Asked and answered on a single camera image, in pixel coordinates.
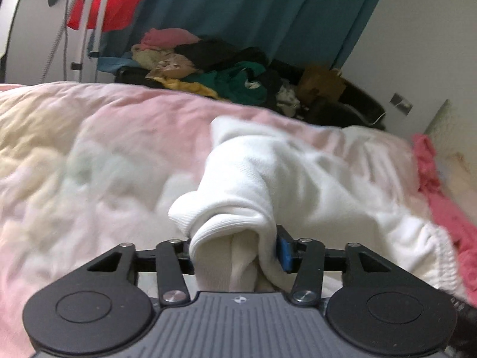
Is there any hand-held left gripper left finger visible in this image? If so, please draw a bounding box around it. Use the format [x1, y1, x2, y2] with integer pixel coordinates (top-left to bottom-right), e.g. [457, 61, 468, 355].
[87, 239, 195, 305]

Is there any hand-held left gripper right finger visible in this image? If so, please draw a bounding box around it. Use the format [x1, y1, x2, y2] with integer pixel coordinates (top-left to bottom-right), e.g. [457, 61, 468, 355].
[275, 225, 394, 305]

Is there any cream sweatshirt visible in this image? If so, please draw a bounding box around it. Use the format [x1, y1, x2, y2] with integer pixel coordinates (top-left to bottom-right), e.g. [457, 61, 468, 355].
[168, 115, 468, 299]

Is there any pink tie-dye duvet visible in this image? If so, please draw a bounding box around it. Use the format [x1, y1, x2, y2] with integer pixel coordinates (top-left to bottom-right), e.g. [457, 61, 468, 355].
[0, 81, 415, 358]

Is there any white patterned garment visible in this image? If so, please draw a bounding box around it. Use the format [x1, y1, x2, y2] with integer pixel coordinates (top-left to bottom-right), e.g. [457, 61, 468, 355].
[275, 84, 301, 115]

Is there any pink towel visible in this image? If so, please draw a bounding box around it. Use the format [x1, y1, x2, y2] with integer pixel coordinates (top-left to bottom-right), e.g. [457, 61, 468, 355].
[411, 133, 477, 292]

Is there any green garment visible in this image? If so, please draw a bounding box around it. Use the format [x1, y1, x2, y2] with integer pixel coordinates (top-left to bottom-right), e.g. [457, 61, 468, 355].
[184, 61, 270, 107]

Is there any yellow garment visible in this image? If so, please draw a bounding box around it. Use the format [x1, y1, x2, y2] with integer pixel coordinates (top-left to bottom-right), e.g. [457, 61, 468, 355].
[154, 77, 225, 100]

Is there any floral brown garment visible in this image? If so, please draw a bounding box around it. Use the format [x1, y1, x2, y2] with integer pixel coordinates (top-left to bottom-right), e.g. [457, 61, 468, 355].
[148, 52, 202, 80]

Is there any pale patterned cushion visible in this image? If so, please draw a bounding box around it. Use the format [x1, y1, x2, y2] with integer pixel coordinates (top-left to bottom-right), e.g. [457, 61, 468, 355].
[424, 99, 477, 209]

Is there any beige garment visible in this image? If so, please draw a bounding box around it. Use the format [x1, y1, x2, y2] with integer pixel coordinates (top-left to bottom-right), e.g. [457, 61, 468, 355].
[131, 44, 165, 70]

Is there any pink garment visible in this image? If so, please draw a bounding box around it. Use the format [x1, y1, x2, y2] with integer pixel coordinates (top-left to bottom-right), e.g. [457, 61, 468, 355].
[140, 27, 201, 51]

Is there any teal curtain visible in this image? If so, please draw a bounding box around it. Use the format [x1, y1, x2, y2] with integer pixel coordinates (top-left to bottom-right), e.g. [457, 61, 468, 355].
[97, 0, 393, 72]

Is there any silver tripod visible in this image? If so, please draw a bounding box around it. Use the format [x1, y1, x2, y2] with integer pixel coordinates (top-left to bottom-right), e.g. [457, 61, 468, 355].
[70, 0, 117, 83]

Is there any red cloth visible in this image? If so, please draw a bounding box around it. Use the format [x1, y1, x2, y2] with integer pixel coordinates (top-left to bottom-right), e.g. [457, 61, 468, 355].
[66, 0, 146, 33]

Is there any silver wall socket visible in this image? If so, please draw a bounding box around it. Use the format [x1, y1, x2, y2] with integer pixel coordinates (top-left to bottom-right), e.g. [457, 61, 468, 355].
[389, 92, 414, 115]

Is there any braided steamer hose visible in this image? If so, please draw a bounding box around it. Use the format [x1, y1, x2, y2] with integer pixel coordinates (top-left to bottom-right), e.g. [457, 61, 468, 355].
[39, 0, 86, 83]

